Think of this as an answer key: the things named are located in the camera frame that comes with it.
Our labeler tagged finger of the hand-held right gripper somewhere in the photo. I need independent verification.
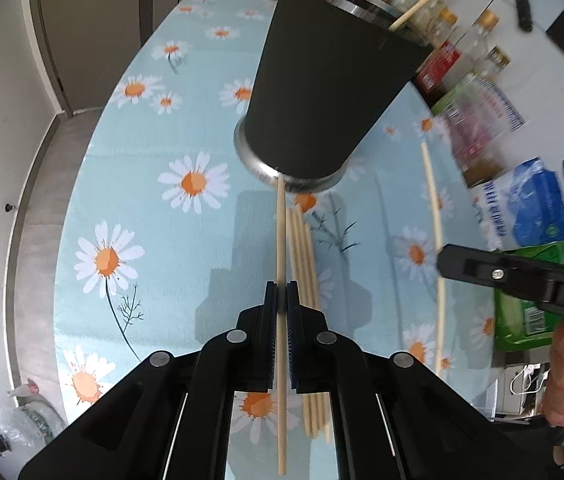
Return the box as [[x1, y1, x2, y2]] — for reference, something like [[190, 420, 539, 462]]
[[437, 244, 560, 304]]

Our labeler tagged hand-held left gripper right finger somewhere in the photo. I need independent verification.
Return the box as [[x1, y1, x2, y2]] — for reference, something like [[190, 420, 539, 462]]
[[284, 281, 548, 480]]

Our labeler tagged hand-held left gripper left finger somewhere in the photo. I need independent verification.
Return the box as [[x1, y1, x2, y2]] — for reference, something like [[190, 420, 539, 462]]
[[17, 281, 280, 480]]

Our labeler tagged long light wooden chopstick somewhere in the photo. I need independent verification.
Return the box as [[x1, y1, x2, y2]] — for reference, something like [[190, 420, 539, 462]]
[[274, 172, 289, 476], [388, 0, 447, 31], [420, 142, 447, 373]]

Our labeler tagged bunch of wooden chopsticks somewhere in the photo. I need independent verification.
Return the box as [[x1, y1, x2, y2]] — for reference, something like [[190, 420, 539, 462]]
[[286, 207, 333, 443]]

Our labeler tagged black cylindrical utensil holder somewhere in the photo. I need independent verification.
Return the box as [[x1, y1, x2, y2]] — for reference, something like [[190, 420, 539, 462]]
[[233, 0, 435, 193]]

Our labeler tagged white and blue bag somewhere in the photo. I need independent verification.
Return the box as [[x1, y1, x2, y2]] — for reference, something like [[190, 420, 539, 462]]
[[469, 157, 564, 253]]

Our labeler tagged green plastic bag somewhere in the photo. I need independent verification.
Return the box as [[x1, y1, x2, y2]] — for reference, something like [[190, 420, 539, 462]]
[[492, 240, 564, 353]]

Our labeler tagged brown powder packet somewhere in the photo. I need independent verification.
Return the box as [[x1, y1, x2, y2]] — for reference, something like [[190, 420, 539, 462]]
[[464, 157, 505, 190]]

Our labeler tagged clear packet with red print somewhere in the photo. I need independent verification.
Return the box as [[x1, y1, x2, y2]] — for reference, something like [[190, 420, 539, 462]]
[[432, 75, 525, 188]]

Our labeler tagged daisy print blue tablecloth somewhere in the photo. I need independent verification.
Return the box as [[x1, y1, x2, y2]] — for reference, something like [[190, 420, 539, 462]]
[[54, 0, 498, 480]]

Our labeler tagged row of condiment bottles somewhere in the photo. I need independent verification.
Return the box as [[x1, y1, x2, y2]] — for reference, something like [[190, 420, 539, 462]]
[[292, 0, 513, 106]]

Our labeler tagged crumpled clear plastic bag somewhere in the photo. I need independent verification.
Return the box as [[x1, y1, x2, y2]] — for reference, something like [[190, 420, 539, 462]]
[[0, 380, 70, 456]]

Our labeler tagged grey door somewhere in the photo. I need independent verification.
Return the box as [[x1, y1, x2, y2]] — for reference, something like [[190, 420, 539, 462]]
[[27, 0, 183, 116]]

